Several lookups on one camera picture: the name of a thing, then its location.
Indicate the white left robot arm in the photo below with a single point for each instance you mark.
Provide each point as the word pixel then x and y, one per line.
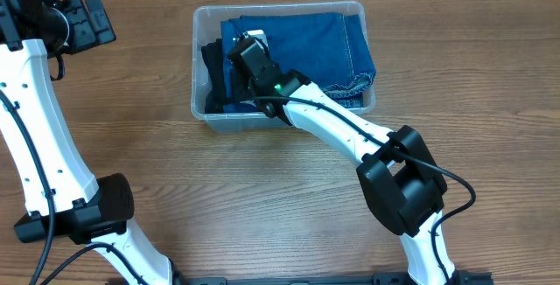
pixel 63 198

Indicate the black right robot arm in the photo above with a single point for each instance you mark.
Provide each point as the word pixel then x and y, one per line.
pixel 400 181

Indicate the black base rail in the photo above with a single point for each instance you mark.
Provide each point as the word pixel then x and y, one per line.
pixel 462 278

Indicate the blue denim jeans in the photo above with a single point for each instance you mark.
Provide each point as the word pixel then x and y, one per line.
pixel 329 48

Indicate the dark navy knit garment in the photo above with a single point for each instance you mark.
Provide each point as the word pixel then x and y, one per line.
pixel 212 56

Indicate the clear plastic storage bin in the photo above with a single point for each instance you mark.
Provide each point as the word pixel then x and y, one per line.
pixel 206 28

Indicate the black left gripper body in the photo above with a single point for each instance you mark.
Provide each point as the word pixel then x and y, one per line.
pixel 81 24

